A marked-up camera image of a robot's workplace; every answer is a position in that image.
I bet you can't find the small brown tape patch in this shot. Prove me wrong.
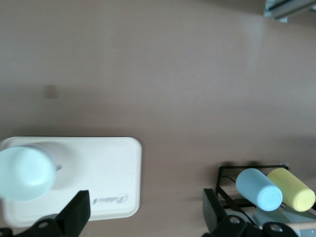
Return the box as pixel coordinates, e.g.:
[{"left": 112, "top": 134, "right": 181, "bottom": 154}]
[{"left": 44, "top": 85, "right": 57, "bottom": 100}]

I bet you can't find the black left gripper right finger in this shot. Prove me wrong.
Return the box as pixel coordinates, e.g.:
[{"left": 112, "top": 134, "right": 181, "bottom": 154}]
[{"left": 202, "top": 189, "right": 299, "bottom": 237}]

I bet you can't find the metal frame corner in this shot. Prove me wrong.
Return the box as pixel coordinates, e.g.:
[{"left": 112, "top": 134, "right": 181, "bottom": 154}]
[{"left": 263, "top": 0, "right": 316, "bottom": 23}]

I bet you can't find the light blue cup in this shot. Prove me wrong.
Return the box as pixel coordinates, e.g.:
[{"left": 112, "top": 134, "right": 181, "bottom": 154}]
[{"left": 236, "top": 168, "right": 283, "bottom": 212}]

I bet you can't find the black wire cup rack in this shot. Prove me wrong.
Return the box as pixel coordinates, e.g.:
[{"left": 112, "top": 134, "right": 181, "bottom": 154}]
[{"left": 217, "top": 162, "right": 316, "bottom": 229}]

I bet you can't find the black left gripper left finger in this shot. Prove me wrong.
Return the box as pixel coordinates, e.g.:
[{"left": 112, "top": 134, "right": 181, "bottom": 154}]
[{"left": 0, "top": 189, "right": 91, "bottom": 237}]

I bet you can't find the cream Rabbit tray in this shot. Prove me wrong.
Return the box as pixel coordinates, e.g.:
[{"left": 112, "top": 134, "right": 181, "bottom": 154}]
[{"left": 0, "top": 136, "right": 143, "bottom": 228}]

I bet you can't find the yellow cup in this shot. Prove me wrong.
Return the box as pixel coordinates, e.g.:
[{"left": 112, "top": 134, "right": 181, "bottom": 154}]
[{"left": 267, "top": 167, "right": 316, "bottom": 212}]

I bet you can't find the white bowl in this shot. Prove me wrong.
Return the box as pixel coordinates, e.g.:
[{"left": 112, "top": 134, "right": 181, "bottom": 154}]
[{"left": 0, "top": 145, "right": 57, "bottom": 202}]

